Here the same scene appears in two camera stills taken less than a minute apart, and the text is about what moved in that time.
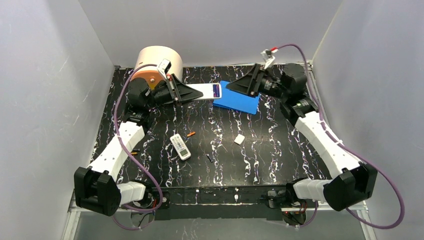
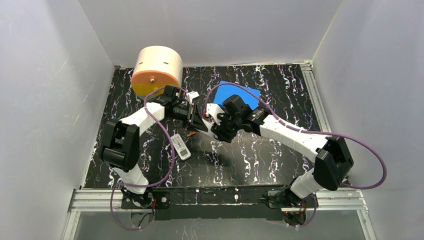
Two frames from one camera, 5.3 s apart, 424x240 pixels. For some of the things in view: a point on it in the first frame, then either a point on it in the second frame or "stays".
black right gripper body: [255, 80] to [219, 126]
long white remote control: [207, 89] to [209, 132]
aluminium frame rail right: [312, 81] stays
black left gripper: [174, 88] to [192, 116]
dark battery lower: [209, 158] stays
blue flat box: [236, 100] stays
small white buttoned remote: [180, 147] stays
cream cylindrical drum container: [154, 55] stays
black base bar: [219, 202] stays
